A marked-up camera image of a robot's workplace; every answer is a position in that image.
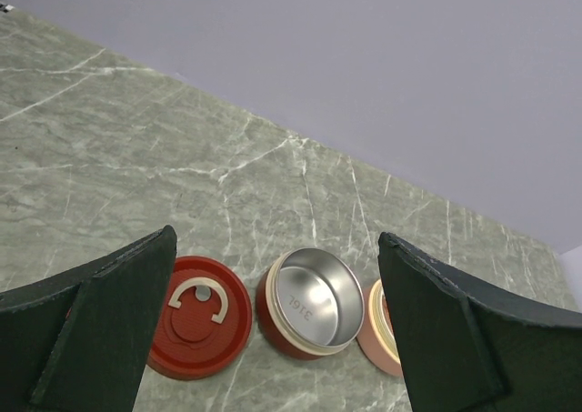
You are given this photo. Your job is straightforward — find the red lid with ring handle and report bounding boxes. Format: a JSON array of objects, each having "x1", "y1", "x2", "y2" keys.
[{"x1": 147, "y1": 256, "x2": 253, "y2": 380}]

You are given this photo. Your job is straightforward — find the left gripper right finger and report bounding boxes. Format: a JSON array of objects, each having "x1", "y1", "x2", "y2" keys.
[{"x1": 378, "y1": 232, "x2": 581, "y2": 411}]

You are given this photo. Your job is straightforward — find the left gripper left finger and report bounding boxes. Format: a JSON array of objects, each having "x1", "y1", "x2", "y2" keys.
[{"x1": 1, "y1": 226, "x2": 176, "y2": 411}]

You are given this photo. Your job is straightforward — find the pink cream round container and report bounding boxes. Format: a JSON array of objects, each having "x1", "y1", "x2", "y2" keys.
[{"x1": 356, "y1": 279, "x2": 403, "y2": 377}]

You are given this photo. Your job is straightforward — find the steel bowl red base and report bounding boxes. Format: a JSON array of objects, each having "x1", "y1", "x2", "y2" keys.
[{"x1": 256, "y1": 247, "x2": 365, "y2": 361}]

